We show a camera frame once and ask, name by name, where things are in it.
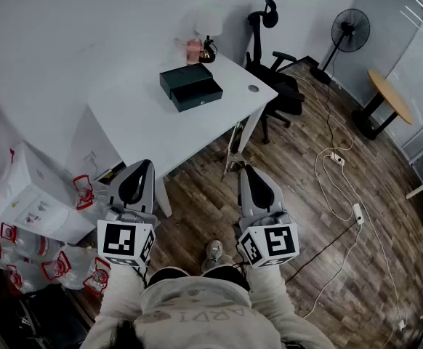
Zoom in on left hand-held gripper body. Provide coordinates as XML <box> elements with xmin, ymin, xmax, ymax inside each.
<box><xmin>97</xmin><ymin>204</ymin><xmax>158</xmax><ymax>269</ymax></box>

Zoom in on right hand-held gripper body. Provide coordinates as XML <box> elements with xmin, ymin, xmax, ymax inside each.
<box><xmin>235</xmin><ymin>211</ymin><xmax>300</xmax><ymax>269</ymax></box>

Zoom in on black and silver binder clip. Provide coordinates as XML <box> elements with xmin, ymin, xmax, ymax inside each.
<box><xmin>221</xmin><ymin>121</ymin><xmax>249</xmax><ymax>182</ymax></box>

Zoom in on dark green box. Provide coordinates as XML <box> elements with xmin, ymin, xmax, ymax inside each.
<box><xmin>159</xmin><ymin>62</ymin><xmax>224</xmax><ymax>113</ymax></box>

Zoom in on person's right forearm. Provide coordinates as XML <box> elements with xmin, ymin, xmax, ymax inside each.
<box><xmin>246</xmin><ymin>262</ymin><xmax>337</xmax><ymax>349</ymax></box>

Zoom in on person's left forearm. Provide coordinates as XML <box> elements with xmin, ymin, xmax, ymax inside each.
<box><xmin>80</xmin><ymin>262</ymin><xmax>151</xmax><ymax>349</ymax></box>

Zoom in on person's black trousers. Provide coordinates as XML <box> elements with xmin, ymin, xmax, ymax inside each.
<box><xmin>147</xmin><ymin>265</ymin><xmax>251</xmax><ymax>292</ymax></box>

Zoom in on person's grey shoe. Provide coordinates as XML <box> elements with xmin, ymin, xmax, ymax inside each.
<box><xmin>200</xmin><ymin>239</ymin><xmax>225</xmax><ymax>273</ymax></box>

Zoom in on pile of red-labelled plastic bags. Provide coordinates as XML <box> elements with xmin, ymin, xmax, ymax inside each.
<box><xmin>0</xmin><ymin>174</ymin><xmax>113</xmax><ymax>298</ymax></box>

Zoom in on white cardboard box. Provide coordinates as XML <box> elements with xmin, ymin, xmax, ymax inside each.
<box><xmin>0</xmin><ymin>142</ymin><xmax>97</xmax><ymax>245</ymax></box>

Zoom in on person's beige sweatshirt torso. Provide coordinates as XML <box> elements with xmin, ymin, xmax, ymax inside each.
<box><xmin>134</xmin><ymin>275</ymin><xmax>282</xmax><ymax>349</ymax></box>

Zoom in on black office chair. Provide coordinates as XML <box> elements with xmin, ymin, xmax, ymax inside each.
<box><xmin>245</xmin><ymin>0</ymin><xmax>306</xmax><ymax>145</ymax></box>

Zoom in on pink translucent cup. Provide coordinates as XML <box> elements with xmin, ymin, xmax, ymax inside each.
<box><xmin>174</xmin><ymin>37</ymin><xmax>204</xmax><ymax>66</ymax></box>

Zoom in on round wooden side table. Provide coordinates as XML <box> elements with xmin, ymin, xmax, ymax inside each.
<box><xmin>351</xmin><ymin>69</ymin><xmax>415</xmax><ymax>141</ymax></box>

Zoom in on white shade desk lamp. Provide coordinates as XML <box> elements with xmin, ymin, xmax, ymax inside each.
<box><xmin>194</xmin><ymin>9</ymin><xmax>225</xmax><ymax>64</ymax></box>

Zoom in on black standing fan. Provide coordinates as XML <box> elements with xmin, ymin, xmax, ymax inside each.
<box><xmin>309</xmin><ymin>8</ymin><xmax>371</xmax><ymax>86</ymax></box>

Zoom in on black cable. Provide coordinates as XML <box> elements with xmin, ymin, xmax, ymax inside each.
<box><xmin>285</xmin><ymin>220</ymin><xmax>358</xmax><ymax>284</ymax></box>
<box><xmin>325</xmin><ymin>80</ymin><xmax>339</xmax><ymax>153</ymax></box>

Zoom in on white cable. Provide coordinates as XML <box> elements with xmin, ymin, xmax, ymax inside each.
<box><xmin>313</xmin><ymin>147</ymin><xmax>360</xmax><ymax>222</ymax></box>
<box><xmin>294</xmin><ymin>73</ymin><xmax>355</xmax><ymax>159</ymax></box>
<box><xmin>302</xmin><ymin>223</ymin><xmax>365</xmax><ymax>319</ymax></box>

